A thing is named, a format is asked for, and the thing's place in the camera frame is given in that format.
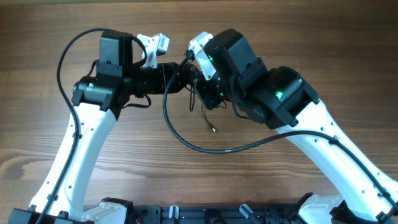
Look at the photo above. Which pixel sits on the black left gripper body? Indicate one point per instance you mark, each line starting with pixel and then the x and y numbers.
pixel 150 80

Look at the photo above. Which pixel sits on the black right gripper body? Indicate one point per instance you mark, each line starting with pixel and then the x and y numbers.
pixel 206 94

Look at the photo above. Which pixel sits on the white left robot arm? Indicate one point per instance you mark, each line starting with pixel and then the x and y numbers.
pixel 127 66

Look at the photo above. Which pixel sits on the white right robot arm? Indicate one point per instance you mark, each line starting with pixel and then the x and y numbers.
pixel 284 101

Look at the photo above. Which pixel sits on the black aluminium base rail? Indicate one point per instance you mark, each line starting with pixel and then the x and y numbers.
pixel 282 213

